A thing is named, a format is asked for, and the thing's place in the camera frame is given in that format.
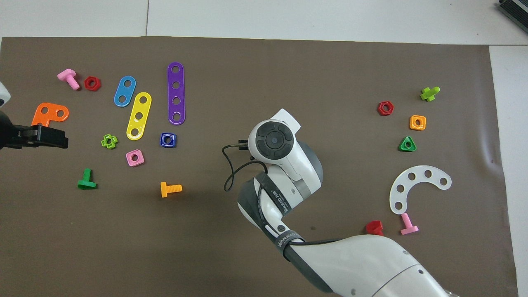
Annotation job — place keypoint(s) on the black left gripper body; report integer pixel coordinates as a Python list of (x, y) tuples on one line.
[(18, 136)]

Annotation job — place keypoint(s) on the blue square toy nut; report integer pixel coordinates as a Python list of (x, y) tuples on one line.
[(163, 141)]

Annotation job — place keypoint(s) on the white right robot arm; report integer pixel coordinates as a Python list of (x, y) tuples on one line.
[(363, 264)]

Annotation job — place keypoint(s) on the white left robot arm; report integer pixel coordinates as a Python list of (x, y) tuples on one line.
[(3, 95)]

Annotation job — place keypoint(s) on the orange angled toy plate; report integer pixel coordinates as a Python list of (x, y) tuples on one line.
[(41, 117)]

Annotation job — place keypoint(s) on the lime green cross nut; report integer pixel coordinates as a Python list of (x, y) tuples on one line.
[(104, 142)]

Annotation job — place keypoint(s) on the dark green toy bolt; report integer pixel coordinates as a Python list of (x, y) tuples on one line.
[(86, 181)]

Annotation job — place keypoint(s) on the pink toy bolt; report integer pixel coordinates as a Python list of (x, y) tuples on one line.
[(67, 76), (408, 226)]

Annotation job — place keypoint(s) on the red hexagonal toy nut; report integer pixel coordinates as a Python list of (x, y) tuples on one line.
[(380, 108), (88, 83)]

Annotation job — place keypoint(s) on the blue two-hole toy strip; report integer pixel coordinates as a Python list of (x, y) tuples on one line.
[(118, 99)]

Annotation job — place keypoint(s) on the pink square toy nut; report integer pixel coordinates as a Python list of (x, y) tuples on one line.
[(130, 161)]

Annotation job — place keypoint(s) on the yellow three-hole toy strip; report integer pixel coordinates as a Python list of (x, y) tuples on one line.
[(133, 123)]

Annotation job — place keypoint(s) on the orange toy bolt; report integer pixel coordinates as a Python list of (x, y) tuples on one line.
[(171, 189)]

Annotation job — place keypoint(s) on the purple four-hole toy strip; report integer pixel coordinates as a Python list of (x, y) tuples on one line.
[(176, 93)]

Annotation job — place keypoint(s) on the brown table mat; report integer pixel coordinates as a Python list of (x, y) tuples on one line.
[(206, 247)]

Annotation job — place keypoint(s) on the red toy bolt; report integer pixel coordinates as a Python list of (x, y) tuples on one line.
[(373, 227)]

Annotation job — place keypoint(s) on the green triangular toy nut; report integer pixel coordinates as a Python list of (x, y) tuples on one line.
[(403, 147)]

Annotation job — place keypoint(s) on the orange square toy nut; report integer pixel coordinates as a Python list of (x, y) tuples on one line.
[(413, 123)]

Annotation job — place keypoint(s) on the white curved toy strip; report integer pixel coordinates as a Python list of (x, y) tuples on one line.
[(418, 170)]

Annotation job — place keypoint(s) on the lime green toy bolt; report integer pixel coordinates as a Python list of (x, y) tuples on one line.
[(428, 94)]

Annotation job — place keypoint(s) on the dark ribbed device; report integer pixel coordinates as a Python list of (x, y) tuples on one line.
[(515, 8)]

